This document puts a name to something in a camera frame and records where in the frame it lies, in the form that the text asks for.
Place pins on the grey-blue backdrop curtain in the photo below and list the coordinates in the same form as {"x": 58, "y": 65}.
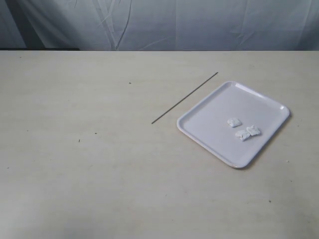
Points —
{"x": 160, "y": 25}

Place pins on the white plastic tray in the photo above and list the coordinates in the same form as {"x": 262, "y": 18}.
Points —
{"x": 206, "y": 122}

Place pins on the white marshmallow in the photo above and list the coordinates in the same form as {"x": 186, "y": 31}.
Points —
{"x": 253, "y": 130}
{"x": 242, "y": 135}
{"x": 234, "y": 122}

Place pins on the thin metal skewer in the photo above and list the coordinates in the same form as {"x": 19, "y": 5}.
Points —
{"x": 184, "y": 98}

